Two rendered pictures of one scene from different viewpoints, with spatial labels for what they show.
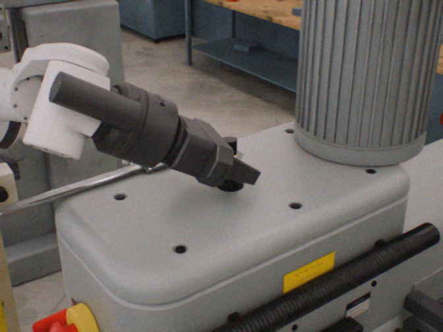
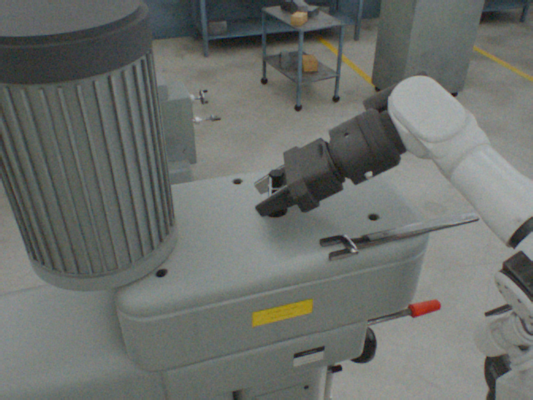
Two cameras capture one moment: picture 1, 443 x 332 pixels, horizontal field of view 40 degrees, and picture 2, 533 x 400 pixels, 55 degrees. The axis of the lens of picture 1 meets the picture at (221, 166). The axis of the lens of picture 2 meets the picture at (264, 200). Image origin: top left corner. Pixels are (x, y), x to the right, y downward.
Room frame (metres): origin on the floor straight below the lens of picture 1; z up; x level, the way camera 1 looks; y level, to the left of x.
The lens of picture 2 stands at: (1.31, 0.18, 2.36)
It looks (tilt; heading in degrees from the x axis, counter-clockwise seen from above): 36 degrees down; 199
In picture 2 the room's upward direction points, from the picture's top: straight up
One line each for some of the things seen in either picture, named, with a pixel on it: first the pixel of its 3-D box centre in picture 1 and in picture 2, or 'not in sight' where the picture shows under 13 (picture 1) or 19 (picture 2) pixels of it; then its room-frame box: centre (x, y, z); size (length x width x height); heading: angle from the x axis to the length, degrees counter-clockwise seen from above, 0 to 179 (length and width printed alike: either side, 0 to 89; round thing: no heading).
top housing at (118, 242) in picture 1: (238, 230); (265, 251); (0.73, -0.02, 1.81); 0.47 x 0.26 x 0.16; 126
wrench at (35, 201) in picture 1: (88, 184); (403, 232); (0.71, 0.18, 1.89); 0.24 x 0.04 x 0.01; 127
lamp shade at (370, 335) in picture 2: not in sight; (360, 340); (0.58, 0.14, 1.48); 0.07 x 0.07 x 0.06
